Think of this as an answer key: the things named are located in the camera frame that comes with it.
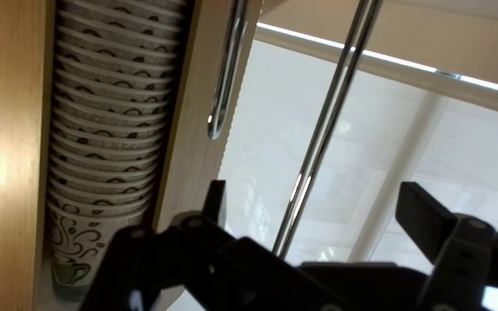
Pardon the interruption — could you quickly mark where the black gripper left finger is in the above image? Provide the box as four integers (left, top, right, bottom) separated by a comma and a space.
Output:
77, 181, 342, 311

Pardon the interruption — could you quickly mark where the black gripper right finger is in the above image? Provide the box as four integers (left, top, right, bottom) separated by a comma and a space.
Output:
394, 182, 498, 311

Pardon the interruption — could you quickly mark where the stack of patterned paper cups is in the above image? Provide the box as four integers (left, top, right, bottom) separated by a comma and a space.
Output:
43, 0, 191, 301

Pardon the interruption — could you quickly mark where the wooden cup dispenser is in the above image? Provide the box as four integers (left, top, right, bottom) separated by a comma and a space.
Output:
0, 0, 264, 311

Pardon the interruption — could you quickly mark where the white window roller blind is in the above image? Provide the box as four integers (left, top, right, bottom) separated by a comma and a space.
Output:
216, 23, 498, 311

